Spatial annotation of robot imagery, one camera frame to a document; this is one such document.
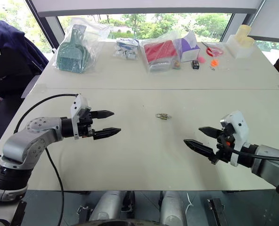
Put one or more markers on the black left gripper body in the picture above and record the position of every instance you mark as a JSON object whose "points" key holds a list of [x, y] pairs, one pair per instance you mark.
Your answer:
{"points": [[86, 122]]}

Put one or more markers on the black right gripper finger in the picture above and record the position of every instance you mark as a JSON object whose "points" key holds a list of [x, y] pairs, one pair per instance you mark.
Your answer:
{"points": [[210, 132], [200, 148]]}

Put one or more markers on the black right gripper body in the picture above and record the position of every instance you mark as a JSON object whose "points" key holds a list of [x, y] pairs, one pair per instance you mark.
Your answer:
{"points": [[224, 146]]}

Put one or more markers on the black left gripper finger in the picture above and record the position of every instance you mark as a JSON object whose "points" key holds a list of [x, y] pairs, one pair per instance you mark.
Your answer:
{"points": [[106, 133], [103, 114]]}

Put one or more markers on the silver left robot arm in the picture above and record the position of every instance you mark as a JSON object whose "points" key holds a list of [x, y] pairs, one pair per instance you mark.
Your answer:
{"points": [[24, 143]]}

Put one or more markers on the small brass padlock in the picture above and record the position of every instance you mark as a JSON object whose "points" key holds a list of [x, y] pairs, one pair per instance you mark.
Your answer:
{"points": [[161, 116]]}

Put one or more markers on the white zip tie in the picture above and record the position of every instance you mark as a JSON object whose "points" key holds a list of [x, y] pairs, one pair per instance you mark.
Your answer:
{"points": [[189, 204]]}

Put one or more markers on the small metal piece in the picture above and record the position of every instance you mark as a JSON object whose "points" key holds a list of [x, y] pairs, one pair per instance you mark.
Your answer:
{"points": [[212, 68]]}

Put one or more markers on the silver robot leg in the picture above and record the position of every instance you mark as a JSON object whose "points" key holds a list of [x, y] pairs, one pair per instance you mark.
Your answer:
{"points": [[106, 206], [172, 207]]}

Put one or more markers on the green dustpan in plastic bag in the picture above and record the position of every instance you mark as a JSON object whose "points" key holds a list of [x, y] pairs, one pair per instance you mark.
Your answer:
{"points": [[74, 54]]}

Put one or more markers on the plastic bag of small parts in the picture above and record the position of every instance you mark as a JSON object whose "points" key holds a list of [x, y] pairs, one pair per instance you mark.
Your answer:
{"points": [[126, 49]]}

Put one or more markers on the small black cube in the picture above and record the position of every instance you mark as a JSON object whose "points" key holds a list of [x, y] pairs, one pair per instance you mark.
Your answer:
{"points": [[195, 64]]}

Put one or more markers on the small orange object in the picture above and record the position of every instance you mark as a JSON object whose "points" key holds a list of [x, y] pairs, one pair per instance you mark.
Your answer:
{"points": [[214, 63]]}

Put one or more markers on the small pink object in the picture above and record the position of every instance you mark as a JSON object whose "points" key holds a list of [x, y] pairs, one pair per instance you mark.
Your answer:
{"points": [[202, 59]]}

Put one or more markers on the small brass trinket in bag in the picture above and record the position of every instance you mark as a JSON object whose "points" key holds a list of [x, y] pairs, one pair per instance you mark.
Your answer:
{"points": [[176, 64]]}

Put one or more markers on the red item in plastic bag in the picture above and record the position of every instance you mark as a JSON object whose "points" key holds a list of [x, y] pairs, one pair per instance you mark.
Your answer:
{"points": [[160, 55]]}

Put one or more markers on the purple and white tissue box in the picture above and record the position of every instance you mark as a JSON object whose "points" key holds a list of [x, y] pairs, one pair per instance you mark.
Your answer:
{"points": [[189, 50]]}

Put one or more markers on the black office chair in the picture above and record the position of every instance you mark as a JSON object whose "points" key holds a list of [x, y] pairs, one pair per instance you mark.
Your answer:
{"points": [[2, 94]]}

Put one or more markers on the white container with cream rolls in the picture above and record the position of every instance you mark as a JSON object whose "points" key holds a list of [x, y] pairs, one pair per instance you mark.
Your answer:
{"points": [[238, 48]]}

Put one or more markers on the pale yellow cylinder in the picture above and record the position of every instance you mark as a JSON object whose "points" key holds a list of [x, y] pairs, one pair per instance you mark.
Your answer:
{"points": [[243, 31], [248, 42]]}

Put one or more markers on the dark blue jacket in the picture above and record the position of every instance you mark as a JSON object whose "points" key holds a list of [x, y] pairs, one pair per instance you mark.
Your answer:
{"points": [[10, 49]]}

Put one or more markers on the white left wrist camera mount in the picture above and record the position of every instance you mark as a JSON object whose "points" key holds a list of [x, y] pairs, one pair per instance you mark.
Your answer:
{"points": [[79, 103]]}

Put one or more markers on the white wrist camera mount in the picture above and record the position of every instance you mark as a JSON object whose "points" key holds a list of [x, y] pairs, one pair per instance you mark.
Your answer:
{"points": [[239, 131], [79, 103]]}

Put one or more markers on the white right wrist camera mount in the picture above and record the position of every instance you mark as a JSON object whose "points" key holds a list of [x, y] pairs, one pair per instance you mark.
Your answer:
{"points": [[239, 131]]}

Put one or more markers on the black metal bracket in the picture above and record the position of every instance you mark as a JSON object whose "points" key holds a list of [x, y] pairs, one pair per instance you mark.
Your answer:
{"points": [[216, 212]]}

